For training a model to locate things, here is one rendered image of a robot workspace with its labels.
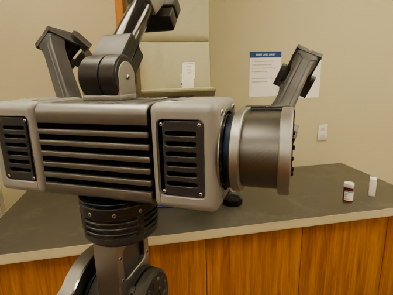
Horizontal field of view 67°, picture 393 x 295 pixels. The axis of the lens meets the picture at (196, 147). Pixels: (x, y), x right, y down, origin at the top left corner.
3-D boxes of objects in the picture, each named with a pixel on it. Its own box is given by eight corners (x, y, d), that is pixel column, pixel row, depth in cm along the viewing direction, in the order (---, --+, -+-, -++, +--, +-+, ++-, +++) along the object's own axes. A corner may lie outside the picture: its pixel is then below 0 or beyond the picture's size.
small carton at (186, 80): (181, 88, 134) (180, 74, 132) (191, 87, 134) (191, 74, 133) (182, 88, 129) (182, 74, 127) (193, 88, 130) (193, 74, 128)
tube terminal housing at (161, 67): (147, 188, 171) (137, 47, 153) (202, 182, 177) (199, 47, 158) (148, 205, 147) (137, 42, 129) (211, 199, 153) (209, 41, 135)
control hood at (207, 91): (141, 110, 136) (140, 89, 134) (210, 107, 142) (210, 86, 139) (142, 114, 125) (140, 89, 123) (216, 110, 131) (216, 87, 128)
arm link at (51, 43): (27, 38, 94) (43, 14, 90) (66, 55, 105) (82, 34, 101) (57, 150, 74) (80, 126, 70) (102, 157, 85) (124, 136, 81)
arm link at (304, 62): (297, 33, 86) (331, 47, 84) (279, 72, 96) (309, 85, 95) (244, 126, 58) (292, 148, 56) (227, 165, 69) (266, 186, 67)
